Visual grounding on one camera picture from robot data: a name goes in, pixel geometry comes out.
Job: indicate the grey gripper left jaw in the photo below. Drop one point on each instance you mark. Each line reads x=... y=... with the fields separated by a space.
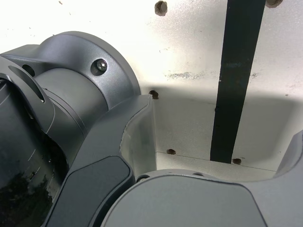
x=99 y=153

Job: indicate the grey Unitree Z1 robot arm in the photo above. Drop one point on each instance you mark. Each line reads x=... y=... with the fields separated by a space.
x=71 y=94

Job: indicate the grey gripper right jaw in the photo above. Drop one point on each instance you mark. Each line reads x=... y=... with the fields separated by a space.
x=189 y=203

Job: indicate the black tape strip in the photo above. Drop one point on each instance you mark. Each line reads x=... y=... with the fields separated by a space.
x=236 y=71

